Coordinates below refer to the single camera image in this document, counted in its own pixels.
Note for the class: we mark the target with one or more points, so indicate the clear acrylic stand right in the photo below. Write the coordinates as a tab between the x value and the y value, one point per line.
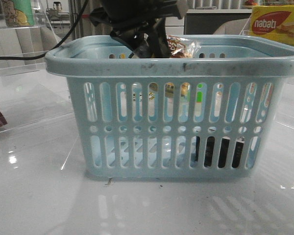
245	31

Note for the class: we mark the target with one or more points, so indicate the light blue plastic basket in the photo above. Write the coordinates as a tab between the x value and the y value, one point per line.
128	131

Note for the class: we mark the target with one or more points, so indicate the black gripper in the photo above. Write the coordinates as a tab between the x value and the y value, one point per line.
122	14

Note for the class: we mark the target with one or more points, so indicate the clear acrylic shelf left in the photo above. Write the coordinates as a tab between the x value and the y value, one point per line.
23	48

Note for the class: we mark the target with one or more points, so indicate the yellow nabati wafer box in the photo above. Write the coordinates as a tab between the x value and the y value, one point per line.
284	13

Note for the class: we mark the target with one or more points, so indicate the black tissue pack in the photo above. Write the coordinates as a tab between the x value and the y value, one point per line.
209	150

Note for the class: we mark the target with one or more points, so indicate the green yellow cartoon package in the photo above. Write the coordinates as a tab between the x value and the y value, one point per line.
18	13

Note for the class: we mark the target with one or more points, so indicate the packaged bread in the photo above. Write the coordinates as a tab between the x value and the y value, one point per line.
180	48

